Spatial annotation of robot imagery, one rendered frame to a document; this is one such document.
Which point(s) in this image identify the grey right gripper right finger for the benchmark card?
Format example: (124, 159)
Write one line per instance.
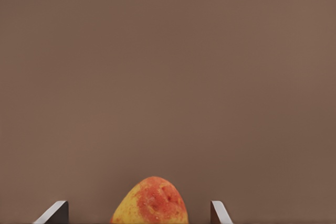
(218, 214)

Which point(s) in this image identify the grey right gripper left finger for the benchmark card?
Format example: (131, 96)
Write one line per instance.
(56, 214)

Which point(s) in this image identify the yellow and red potato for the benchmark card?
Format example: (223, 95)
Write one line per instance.
(152, 203)

